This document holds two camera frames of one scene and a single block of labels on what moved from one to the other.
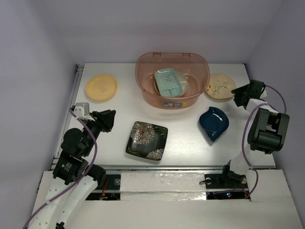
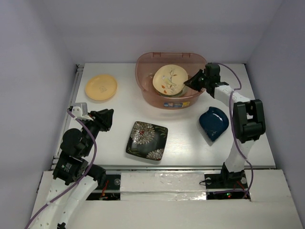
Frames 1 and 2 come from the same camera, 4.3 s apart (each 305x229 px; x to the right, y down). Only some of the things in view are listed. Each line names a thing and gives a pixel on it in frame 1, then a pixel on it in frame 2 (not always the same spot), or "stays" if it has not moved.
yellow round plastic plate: (101, 87) stays
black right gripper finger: (241, 94) to (198, 81)
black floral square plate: (147, 140) stays
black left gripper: (108, 116) stays
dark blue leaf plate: (214, 121) stays
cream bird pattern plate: (220, 86) to (169, 79)
